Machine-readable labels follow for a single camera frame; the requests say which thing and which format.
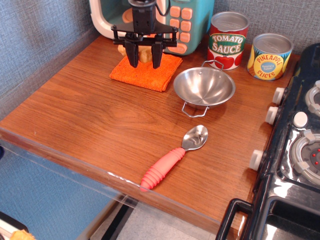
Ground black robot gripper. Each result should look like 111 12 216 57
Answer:
111 4 178 69

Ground black toy stove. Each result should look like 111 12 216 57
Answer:
216 43 320 240

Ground tomato sauce can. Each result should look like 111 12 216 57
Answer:
207 11 250 70

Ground clear acrylic table guard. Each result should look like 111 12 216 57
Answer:
0 128 220 234

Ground pineapple slices can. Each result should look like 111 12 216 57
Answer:
247 33 294 81

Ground spoon with red handle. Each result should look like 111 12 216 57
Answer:
140 125 209 192

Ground orange red cloth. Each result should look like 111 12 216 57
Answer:
109 54 183 92

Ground small steel bowl with handles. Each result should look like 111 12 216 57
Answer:
173 60 236 118

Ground toy chicken wing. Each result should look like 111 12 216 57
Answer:
117 45 153 63

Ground orange object at bottom left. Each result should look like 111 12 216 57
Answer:
9 229 36 240

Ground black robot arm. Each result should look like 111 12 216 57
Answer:
111 0 178 69

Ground toy microwave teal and pink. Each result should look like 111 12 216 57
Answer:
89 0 215 56

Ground black cable of robot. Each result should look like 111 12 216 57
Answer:
154 0 172 17

